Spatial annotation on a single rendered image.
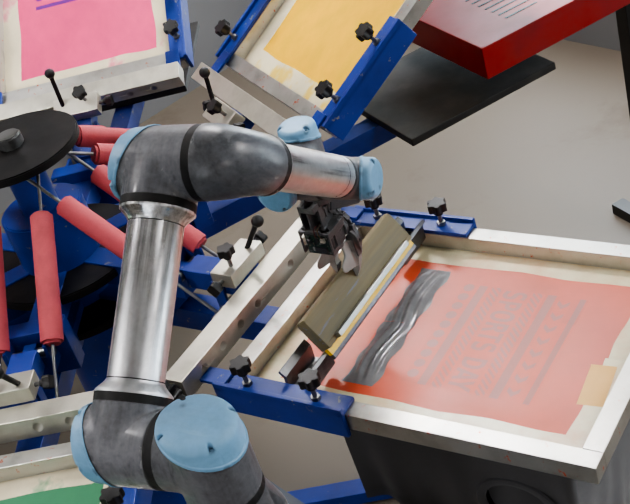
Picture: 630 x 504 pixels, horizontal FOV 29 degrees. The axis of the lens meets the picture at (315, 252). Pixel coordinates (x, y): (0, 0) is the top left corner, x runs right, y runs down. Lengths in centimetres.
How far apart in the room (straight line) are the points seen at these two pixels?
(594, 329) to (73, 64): 181
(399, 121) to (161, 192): 146
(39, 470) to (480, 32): 154
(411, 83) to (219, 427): 183
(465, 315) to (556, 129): 243
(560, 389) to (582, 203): 218
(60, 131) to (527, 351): 118
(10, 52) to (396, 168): 176
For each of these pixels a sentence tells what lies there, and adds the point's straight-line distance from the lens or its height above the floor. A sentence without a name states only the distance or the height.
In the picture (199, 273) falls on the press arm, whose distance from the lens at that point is 267.
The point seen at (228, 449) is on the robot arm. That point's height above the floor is 140.
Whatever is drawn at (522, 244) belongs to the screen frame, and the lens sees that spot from 256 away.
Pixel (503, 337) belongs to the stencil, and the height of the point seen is 96.
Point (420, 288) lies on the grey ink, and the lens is 255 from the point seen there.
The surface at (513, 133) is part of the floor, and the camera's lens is 486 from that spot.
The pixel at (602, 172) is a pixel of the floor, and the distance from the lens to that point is 453.
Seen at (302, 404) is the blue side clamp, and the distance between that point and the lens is 229.
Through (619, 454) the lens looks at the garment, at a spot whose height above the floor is 71.
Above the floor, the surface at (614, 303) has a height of 96.
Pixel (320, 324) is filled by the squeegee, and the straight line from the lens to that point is 234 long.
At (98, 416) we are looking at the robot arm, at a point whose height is 143.
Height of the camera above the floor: 249
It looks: 34 degrees down
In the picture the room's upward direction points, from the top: 18 degrees counter-clockwise
